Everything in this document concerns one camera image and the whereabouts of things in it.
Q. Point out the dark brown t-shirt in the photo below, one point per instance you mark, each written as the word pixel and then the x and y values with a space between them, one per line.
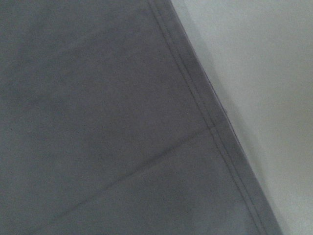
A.
pixel 110 126

